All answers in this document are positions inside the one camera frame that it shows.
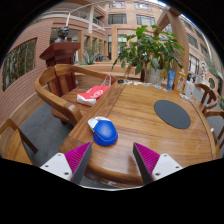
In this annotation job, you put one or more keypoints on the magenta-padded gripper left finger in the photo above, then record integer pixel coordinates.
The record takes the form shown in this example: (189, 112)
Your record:
(78, 156)

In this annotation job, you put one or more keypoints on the blue tube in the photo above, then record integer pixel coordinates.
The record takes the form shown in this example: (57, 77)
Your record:
(171, 80)

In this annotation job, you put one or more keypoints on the round dark grey mouse pad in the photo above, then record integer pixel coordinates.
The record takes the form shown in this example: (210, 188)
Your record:
(172, 114)

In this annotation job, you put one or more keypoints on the red and white bag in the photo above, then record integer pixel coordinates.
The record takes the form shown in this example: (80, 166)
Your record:
(91, 94)

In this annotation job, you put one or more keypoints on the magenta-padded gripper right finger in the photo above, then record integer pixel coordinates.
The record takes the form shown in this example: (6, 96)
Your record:
(148, 158)

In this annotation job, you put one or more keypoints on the dark bust statue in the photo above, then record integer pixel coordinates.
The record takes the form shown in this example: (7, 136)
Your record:
(62, 34)

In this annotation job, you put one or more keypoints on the green potted plant white pot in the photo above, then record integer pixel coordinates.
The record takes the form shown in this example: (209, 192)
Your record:
(150, 50)

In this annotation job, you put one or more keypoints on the dark red wooden lectern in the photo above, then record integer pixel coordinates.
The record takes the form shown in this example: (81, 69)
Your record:
(61, 53)

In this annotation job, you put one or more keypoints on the blue and white computer mouse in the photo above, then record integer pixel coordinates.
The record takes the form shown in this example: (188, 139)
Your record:
(104, 132)

